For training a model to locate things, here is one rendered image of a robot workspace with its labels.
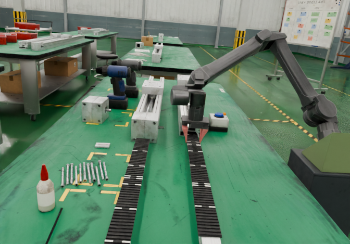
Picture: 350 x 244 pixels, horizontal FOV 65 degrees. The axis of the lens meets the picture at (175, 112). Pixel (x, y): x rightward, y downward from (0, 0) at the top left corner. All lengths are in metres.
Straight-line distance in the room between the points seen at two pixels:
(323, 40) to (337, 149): 5.63
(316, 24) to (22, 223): 6.55
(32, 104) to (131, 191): 2.84
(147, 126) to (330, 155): 0.65
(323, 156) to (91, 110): 0.92
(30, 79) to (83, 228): 2.83
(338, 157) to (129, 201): 0.73
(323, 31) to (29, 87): 5.54
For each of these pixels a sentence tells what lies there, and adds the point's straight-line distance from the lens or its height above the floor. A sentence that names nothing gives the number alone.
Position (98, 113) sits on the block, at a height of 0.83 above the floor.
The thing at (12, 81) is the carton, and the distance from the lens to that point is 3.93.
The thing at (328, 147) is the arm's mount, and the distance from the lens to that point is 1.07.
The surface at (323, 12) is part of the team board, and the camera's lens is 6.77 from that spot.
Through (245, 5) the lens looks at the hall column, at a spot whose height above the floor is 1.99.
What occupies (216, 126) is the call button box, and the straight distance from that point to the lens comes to 1.25.
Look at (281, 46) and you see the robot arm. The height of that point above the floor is 1.17.
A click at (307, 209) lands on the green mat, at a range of 0.87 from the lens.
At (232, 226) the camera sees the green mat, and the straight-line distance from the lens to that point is 0.73.
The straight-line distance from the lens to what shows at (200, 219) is 0.68.
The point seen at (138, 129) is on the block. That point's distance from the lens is 1.06.
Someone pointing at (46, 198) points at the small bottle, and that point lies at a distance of 0.74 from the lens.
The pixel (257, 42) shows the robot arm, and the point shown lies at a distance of 1.23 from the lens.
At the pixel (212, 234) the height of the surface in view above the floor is 0.81.
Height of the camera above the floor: 1.23
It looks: 18 degrees down
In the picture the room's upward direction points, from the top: 5 degrees clockwise
